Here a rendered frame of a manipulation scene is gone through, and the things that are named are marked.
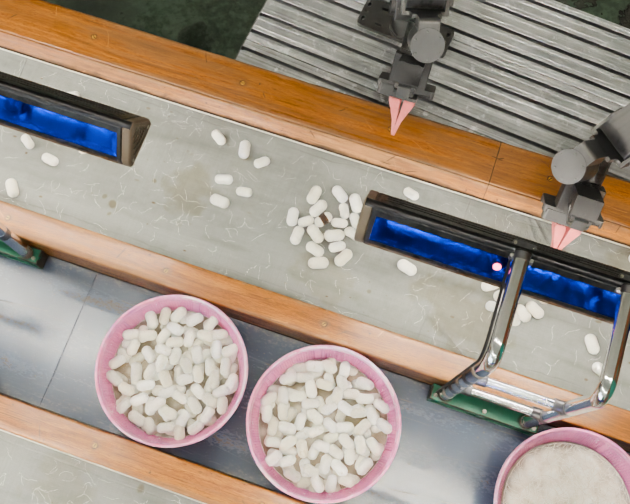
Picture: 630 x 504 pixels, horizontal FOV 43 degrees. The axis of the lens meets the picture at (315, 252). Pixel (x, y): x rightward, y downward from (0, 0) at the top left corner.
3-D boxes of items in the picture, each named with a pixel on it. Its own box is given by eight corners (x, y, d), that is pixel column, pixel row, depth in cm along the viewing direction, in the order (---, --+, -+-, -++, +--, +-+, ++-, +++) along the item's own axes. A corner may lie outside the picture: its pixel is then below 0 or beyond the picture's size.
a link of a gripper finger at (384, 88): (403, 142, 143) (418, 92, 139) (365, 131, 143) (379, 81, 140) (406, 133, 149) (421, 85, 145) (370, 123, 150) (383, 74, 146)
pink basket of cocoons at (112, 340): (140, 287, 152) (129, 274, 143) (271, 332, 150) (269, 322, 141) (85, 421, 145) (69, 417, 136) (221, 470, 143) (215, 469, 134)
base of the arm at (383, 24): (449, 39, 160) (461, 11, 161) (357, 3, 162) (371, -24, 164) (442, 59, 167) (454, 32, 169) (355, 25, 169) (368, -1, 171)
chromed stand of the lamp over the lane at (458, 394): (454, 305, 152) (510, 233, 109) (556, 338, 150) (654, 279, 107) (426, 400, 147) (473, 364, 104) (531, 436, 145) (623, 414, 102)
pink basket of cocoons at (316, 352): (248, 356, 149) (244, 347, 140) (390, 350, 149) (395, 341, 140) (251, 505, 141) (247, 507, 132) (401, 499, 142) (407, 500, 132)
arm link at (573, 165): (571, 201, 126) (634, 154, 119) (540, 157, 128) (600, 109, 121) (598, 192, 135) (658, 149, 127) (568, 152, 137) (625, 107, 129)
